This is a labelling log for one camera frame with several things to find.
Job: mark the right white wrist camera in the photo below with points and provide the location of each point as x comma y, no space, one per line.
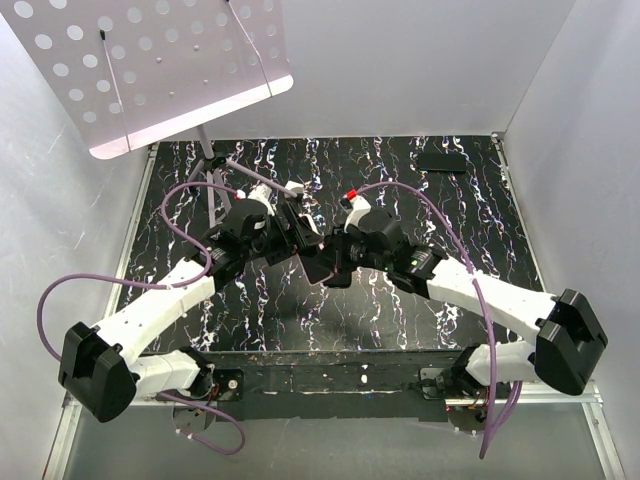
356,207

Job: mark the bare black phone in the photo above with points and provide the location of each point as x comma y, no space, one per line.
450,163

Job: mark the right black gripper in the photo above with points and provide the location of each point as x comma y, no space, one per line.
340,241

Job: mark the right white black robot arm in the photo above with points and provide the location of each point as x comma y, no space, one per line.
560,337

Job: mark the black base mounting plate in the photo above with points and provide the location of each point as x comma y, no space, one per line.
342,384

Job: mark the aluminium side rail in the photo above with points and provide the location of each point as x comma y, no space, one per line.
530,240
115,299

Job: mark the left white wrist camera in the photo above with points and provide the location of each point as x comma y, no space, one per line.
261,193

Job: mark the left aluminium side rail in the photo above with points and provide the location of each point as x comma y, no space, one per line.
115,299

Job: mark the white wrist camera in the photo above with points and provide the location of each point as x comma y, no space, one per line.
356,207
261,193

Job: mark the perforated music stand desk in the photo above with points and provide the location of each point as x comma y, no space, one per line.
131,73

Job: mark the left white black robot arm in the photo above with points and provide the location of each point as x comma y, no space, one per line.
104,367

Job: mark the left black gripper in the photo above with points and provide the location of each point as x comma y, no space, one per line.
297,237

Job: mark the right aluminium side rail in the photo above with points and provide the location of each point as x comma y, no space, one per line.
530,240

